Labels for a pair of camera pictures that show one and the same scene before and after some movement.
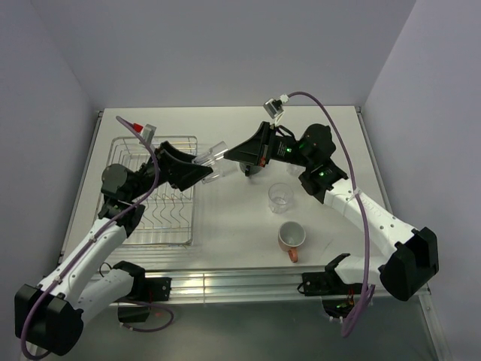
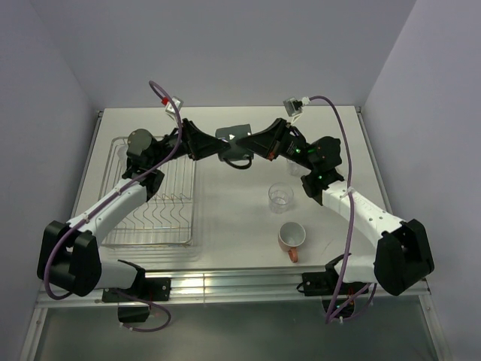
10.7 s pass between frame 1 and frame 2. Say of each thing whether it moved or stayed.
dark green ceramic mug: moved
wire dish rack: stayed
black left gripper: moved
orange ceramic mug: stayed
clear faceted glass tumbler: moved
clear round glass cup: stayed
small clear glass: stayed
